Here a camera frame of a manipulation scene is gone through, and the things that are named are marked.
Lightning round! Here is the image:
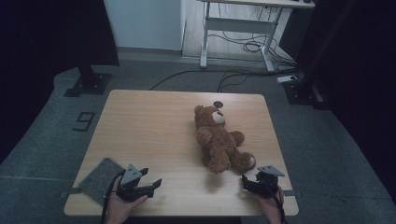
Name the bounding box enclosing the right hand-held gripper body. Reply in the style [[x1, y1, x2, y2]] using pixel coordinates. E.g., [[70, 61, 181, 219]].
[[250, 164, 286, 200]]

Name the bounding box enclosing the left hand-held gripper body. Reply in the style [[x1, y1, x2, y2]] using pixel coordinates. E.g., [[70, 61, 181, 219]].
[[116, 163, 155, 203]]

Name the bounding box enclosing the grey knitted cloth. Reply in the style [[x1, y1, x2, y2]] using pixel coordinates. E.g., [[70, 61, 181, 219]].
[[78, 157, 126, 206]]

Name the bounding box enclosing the brown teddy bear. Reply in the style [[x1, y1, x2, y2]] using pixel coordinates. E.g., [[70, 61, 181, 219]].
[[193, 105, 257, 175]]

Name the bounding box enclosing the person's right hand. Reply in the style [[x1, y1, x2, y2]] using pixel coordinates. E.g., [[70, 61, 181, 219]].
[[258, 186, 286, 224]]

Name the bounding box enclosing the person's left hand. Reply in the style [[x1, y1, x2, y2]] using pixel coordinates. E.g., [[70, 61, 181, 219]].
[[104, 181, 149, 224]]

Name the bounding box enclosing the grey tape strip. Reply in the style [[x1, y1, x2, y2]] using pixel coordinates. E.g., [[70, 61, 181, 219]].
[[283, 189, 303, 199], [60, 186, 83, 199]]

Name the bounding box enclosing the white power strip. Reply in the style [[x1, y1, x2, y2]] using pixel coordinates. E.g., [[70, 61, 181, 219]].
[[276, 74, 298, 84]]

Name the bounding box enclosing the dark curtain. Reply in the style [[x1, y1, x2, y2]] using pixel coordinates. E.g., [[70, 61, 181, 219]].
[[0, 0, 120, 162], [295, 0, 396, 203]]

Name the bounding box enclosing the right hand-held gripper black cable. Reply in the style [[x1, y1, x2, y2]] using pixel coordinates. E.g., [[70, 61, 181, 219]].
[[263, 178, 289, 224]]

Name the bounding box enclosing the hand-held gripper black cable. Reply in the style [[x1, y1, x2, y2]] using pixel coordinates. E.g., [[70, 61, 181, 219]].
[[263, 178, 289, 224], [101, 169, 126, 224]]

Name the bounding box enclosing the left hand-held gripper black cable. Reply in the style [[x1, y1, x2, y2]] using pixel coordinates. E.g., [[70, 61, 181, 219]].
[[101, 169, 126, 224]]

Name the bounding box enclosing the black stand base plate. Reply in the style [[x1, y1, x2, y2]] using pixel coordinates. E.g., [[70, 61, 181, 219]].
[[64, 63, 113, 97], [281, 73, 331, 110]]

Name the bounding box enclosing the long black floor cable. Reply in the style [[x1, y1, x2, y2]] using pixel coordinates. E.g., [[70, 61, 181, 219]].
[[148, 68, 300, 91]]

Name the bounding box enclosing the bundle of black cables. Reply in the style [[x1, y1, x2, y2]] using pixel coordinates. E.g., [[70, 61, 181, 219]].
[[207, 31, 297, 68]]

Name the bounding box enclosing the white metal desk frame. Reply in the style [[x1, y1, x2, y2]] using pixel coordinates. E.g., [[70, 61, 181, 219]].
[[197, 0, 316, 73]]

